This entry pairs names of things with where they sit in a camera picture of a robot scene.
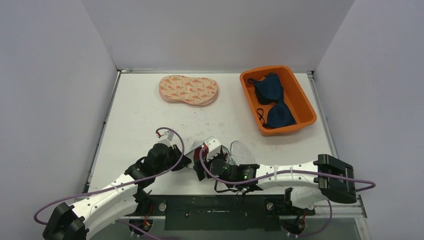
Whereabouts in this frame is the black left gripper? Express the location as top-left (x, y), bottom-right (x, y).
top-left (155, 144), bottom-right (192, 175)

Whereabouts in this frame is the dark red bra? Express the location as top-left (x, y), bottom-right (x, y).
top-left (188, 145), bottom-right (230, 161)

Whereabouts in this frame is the white mesh cylindrical laundry bag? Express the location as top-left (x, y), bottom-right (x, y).
top-left (186, 140), bottom-right (256, 165)

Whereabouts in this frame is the pink carrot-print laundry bag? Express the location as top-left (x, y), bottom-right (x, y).
top-left (158, 75), bottom-right (219, 107)

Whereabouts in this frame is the navy blue bra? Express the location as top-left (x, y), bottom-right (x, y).
top-left (247, 73), bottom-right (296, 129)

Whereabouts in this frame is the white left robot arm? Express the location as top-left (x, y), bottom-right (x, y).
top-left (42, 143), bottom-right (192, 240)

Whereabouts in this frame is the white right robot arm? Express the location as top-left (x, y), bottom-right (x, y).
top-left (193, 147), bottom-right (357, 215)

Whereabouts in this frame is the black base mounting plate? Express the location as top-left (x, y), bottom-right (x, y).
top-left (130, 194), bottom-right (316, 231)

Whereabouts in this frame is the orange plastic bin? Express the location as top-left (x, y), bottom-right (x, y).
top-left (240, 65), bottom-right (317, 137)

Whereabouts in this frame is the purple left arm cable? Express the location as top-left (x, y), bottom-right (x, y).
top-left (33, 127), bottom-right (185, 226)

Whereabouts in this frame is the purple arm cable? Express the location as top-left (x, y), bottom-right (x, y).
top-left (33, 127), bottom-right (185, 226)
top-left (198, 145), bottom-right (377, 193)

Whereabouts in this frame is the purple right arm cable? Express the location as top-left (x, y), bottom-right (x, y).
top-left (198, 145), bottom-right (377, 193)

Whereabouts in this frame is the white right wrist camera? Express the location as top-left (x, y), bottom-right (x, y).
top-left (202, 136), bottom-right (222, 161)

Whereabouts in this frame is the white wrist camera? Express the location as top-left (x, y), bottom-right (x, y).
top-left (202, 136), bottom-right (222, 161)
top-left (158, 130), bottom-right (175, 146)

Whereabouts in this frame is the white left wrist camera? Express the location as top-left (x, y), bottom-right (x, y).
top-left (158, 130), bottom-right (175, 146)

